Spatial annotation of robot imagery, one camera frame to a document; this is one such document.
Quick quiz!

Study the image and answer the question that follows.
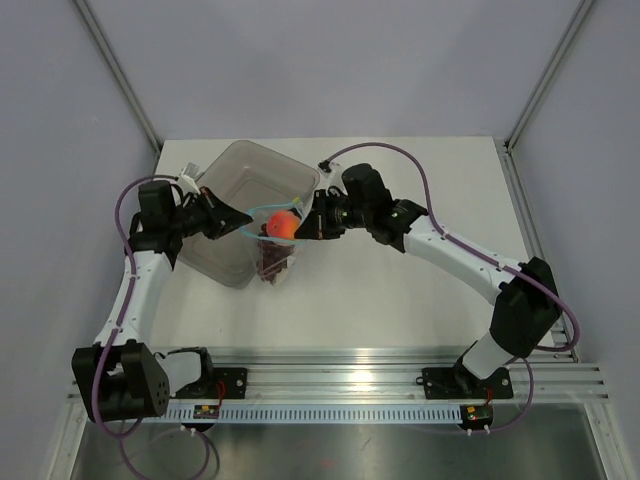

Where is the clear plastic tray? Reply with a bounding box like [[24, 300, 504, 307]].
[[179, 140, 320, 289]]

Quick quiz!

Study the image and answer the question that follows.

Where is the white slotted cable duct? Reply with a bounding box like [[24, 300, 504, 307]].
[[155, 403, 462, 425]]

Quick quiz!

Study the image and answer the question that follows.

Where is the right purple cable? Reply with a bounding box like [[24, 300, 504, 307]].
[[319, 142, 582, 434]]

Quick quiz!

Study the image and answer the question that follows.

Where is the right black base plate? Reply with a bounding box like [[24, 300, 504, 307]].
[[415, 367, 514, 401]]

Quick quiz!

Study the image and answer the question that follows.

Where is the aluminium frame post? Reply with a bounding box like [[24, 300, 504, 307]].
[[503, 0, 601, 154], [70, 0, 163, 158]]

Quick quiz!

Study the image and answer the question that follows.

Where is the left aluminium frame post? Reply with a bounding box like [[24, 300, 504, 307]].
[[70, 0, 163, 158]]

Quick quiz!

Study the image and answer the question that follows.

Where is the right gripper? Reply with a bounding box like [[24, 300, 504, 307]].
[[296, 190, 372, 241]]

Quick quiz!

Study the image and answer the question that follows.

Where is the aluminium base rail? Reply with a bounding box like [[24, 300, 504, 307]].
[[209, 347, 609, 404]]

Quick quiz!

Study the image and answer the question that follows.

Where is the right aluminium frame post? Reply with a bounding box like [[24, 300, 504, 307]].
[[503, 0, 601, 154]]

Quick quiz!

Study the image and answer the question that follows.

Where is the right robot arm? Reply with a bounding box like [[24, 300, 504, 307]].
[[294, 164, 562, 396]]

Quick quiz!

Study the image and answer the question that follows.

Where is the grey toy fish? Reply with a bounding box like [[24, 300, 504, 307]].
[[267, 259, 290, 286]]

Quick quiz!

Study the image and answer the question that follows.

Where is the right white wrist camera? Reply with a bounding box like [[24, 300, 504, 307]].
[[317, 159, 342, 190]]

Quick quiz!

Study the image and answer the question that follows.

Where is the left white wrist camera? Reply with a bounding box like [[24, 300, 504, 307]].
[[176, 162, 200, 194]]

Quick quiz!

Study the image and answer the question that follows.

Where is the right side aluminium rail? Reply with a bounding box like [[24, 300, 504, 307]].
[[495, 139, 639, 479]]

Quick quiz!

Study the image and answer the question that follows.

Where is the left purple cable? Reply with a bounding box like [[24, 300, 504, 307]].
[[89, 174, 221, 475]]

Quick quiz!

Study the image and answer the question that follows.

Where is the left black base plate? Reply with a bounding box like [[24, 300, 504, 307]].
[[175, 367, 248, 400]]

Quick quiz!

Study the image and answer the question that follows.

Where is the clear zip top bag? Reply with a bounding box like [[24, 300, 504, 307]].
[[240, 197, 305, 286]]

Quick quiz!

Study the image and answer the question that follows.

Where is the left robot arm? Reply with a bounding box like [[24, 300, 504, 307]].
[[71, 175, 252, 428]]

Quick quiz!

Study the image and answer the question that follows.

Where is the purple cable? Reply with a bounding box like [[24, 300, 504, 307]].
[[89, 174, 221, 475], [319, 142, 582, 434]]

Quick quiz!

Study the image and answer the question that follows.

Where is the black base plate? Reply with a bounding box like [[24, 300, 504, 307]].
[[415, 367, 514, 401], [175, 367, 248, 400]]

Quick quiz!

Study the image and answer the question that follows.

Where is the red grape bunch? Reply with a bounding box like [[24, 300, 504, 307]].
[[256, 239, 295, 283]]

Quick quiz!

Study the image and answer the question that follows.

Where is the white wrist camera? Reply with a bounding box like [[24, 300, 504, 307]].
[[176, 162, 200, 194], [317, 159, 342, 190]]

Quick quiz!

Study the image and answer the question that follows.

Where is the orange peach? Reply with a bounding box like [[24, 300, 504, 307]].
[[266, 210, 300, 240]]

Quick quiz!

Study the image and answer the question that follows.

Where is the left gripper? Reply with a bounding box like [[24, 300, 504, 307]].
[[169, 186, 252, 241]]

